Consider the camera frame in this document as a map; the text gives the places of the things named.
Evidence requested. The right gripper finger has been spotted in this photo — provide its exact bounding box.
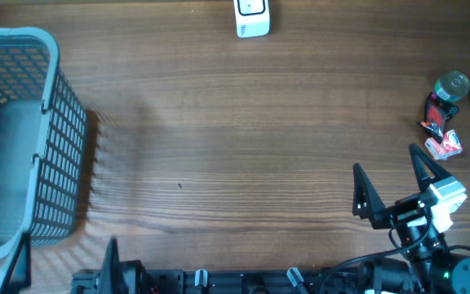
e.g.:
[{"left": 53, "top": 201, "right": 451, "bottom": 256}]
[
  {"left": 352, "top": 163, "right": 385, "bottom": 219},
  {"left": 409, "top": 144, "right": 451, "bottom": 192}
]

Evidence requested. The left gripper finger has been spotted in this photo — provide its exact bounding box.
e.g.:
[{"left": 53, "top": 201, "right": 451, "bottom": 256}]
[
  {"left": 0, "top": 232, "right": 31, "bottom": 294},
  {"left": 98, "top": 237, "right": 121, "bottom": 294}
]

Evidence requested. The red snack packet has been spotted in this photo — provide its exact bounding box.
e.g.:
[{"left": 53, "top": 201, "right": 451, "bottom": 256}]
[{"left": 424, "top": 130, "right": 463, "bottom": 160}]

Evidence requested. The black hex wrench packet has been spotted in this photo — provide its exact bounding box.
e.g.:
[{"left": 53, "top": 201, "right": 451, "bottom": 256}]
[{"left": 416, "top": 92, "right": 459, "bottom": 144}]

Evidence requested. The silver tin can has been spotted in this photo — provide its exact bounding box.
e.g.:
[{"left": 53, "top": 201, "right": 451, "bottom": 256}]
[{"left": 434, "top": 70, "right": 470, "bottom": 103}]

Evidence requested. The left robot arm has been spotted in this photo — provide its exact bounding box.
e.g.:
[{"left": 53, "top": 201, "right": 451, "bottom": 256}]
[{"left": 0, "top": 232, "right": 151, "bottom": 294}]

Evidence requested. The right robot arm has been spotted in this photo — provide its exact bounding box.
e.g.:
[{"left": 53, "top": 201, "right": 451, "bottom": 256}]
[{"left": 352, "top": 145, "right": 470, "bottom": 293}]

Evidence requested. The white barcode scanner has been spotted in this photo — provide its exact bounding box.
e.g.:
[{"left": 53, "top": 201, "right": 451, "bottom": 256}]
[{"left": 233, "top": 0, "right": 271, "bottom": 38}]

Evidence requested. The grey plastic basket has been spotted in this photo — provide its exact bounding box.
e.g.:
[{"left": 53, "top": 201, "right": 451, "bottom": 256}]
[{"left": 0, "top": 27, "right": 87, "bottom": 259}]

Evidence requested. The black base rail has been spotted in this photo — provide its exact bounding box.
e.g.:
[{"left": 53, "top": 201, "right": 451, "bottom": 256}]
[{"left": 70, "top": 267, "right": 435, "bottom": 294}]

